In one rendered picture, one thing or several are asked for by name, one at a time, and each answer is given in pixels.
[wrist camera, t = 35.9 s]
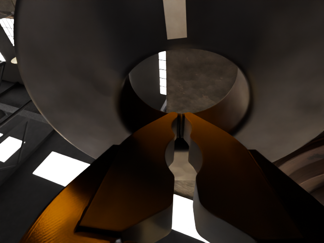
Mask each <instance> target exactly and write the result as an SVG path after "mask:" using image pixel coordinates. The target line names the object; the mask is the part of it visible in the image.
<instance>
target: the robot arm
mask: <svg viewBox="0 0 324 243"><path fill-rule="evenodd" d="M179 129H180V134H181V138H184V140H185V141H186V142H187V143H188V145H189V156H188V162H189V163H190V164H191V166H192V167H193V168H194V169H195V171H196V173H197V175H196V180H195V188H194V196H193V204H192V208H193V215H194V223H195V229H196V231H197V233H198V234H199V235H200V236H201V237H202V238H203V239H205V240H206V241H208V242H209V243H324V206H323V205H322V204H321V203H320V202H319V201H317V200H316V199H315V198H314V197H313V196H311V195H310V194H309V193H308V192H307V191H305V190H304V189H303V188H302V187H301V186H300V185H299V184H297V183H296V182H295V181H294V180H292V179H291V178H290V177H289V176H287V175H286V174H285V173H284V172H283V171H281V170H280V169H279V168H278V167H277V166H275V165H274V164H273V163H272V162H270V161H269V160H268V159H267V158H265V157H264V156H263V155H262V154H261V153H259V152H258V151H257V150H256V149H247V148H246V147H245V146H244V145H243V144H242V143H240V142H239V141H238V140H237V139H235V138H234V137H233V136H231V135H230V134H228V133H227V132H225V131H224V130H222V129H220V128H218V127H217V126H215V125H213V124H211V123H209V122H207V121H205V120H204V119H202V118H200V117H198V116H196V115H194V114H192V113H190V112H186V113H182V114H180V113H176V112H170V113H168V114H166V115H165V116H163V117H161V118H159V119H157V120H155V121H153V122H151V123H149V124H147V125H146V126H144V127H142V128H140V129H139V130H137V131H136V132H134V133H133V134H131V135H130V136H129V137H127V138H126V139H125V140H124V141H123V142H122V143H121V144H119V145H112V146H111V147H110V148H109V149H107V150H106V151H105V152H104V153H103V154H102V155H100V156H99V157H98V158H97V159H96V160H95V161H94V162H92V163H91V164H90V165H89V166H88V167H87V168H85V169H84V170H83V171H82V172H81V173H80V174H79V175H77V176H76V177H75V178H74V179H73V180H72V181H70V182H69V183H68V184H67V185H66V186H65V187H64V188H63V189H62V190H61V191H59V192H58V193H57V194H56V195H55V197H54V198H53V199H52V200H51V201H50V202H49V203H48V204H47V205H46V206H45V208H44V209H43V210H42V211H41V212H40V214H39V215H38V216H37V217H36V219H35V220H34V221H33V222H32V224H31V225H30V227H29V228H28V229H27V231H26V232H25V234H24V235H23V237H22V238H21V240H20V241H19V243H155V242H157V241H158V240H160V239H162V238H163V237H165V236H167V235H168V234H169V233H170V231H171V229H172V224H173V204H174V183H175V177H174V175H173V173H172V172H171V171H170V169H169V166H170V165H171V164H172V163H173V161H174V146H175V140H176V138H179Z"/></svg>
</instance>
